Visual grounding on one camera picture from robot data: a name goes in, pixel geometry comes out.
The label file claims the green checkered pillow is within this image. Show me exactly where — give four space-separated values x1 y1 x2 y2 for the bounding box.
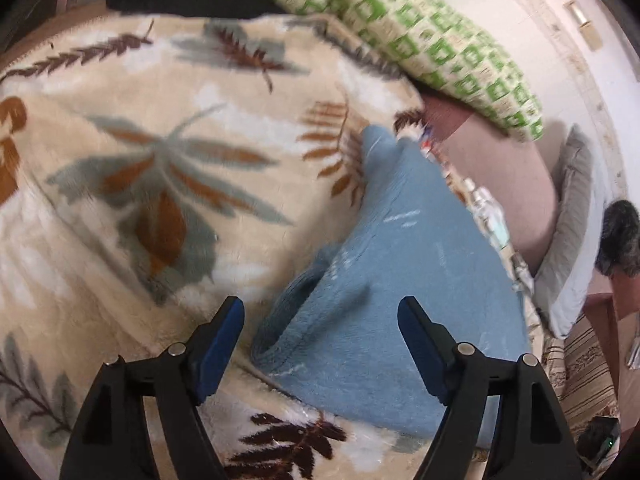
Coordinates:
210 0 546 142

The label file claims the pink quilted cushion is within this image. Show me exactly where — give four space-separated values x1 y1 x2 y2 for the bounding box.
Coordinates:
420 95 556 271

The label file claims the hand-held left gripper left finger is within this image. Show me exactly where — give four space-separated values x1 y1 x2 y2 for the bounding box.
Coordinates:
59 296 246 480

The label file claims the grey pillow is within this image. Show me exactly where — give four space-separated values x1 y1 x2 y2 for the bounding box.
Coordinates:
532 125 613 338

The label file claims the colourful small packet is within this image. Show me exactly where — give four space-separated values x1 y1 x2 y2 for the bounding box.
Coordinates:
417 122 442 162

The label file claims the striped bed sheet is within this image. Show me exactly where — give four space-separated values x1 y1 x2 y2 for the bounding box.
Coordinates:
542 315 621 441

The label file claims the fur trimmed coat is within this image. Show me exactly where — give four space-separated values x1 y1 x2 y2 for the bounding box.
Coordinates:
595 200 640 278

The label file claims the black device with green light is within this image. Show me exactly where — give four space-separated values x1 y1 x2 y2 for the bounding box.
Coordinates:
575 415 621 461

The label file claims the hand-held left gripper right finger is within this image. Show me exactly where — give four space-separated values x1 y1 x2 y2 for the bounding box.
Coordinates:
397 296 583 480

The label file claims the leaf print blanket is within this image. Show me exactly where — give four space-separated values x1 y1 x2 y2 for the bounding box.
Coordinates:
0 10 546 480

